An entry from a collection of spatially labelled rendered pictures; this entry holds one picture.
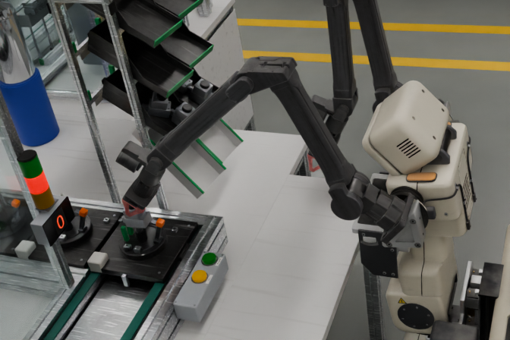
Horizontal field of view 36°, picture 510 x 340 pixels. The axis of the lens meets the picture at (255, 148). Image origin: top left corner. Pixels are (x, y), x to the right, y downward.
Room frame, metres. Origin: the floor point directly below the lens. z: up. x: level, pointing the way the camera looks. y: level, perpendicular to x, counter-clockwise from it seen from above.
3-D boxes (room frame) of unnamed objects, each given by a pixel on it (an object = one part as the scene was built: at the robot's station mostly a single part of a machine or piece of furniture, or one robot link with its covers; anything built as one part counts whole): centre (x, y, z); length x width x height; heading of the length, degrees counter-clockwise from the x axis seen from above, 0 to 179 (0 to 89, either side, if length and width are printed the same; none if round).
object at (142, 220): (1.77, 0.37, 1.09); 0.08 x 0.04 x 0.07; 64
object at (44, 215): (1.65, 0.56, 1.29); 0.12 x 0.05 x 0.25; 154
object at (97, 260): (1.72, 0.50, 0.97); 0.05 x 0.05 x 0.04; 64
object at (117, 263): (1.77, 0.37, 0.96); 0.24 x 0.24 x 0.02; 64
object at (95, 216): (1.88, 0.60, 1.01); 0.24 x 0.24 x 0.13; 64
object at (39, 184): (1.65, 0.56, 1.33); 0.05 x 0.05 x 0.05
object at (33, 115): (2.66, 0.82, 0.99); 0.16 x 0.16 x 0.27
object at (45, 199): (1.65, 0.56, 1.28); 0.05 x 0.05 x 0.05
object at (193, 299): (1.59, 0.21, 0.93); 0.21 x 0.07 x 0.06; 154
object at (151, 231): (1.77, 0.37, 0.98); 0.14 x 0.14 x 0.02
